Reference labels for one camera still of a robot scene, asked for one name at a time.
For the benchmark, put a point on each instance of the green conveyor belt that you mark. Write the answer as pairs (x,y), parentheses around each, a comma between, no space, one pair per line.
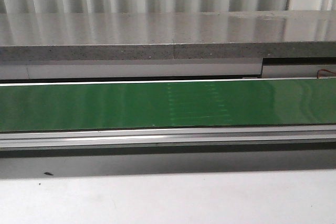
(126,105)

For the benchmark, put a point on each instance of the grey stone counter slab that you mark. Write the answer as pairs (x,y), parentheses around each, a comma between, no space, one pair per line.
(171,36)

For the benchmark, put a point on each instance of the aluminium conveyor front rail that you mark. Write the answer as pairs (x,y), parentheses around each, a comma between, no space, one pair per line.
(223,134)

